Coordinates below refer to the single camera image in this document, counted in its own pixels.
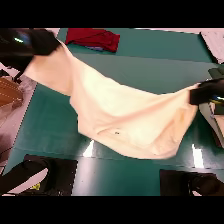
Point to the cream shirt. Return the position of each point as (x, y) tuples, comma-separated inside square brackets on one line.
[(133, 116)]

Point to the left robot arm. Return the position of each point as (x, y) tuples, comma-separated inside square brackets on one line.
[(20, 43)]

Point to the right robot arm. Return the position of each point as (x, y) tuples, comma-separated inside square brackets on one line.
[(205, 93)]

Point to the red garment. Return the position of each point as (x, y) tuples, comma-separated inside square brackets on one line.
[(95, 37)]

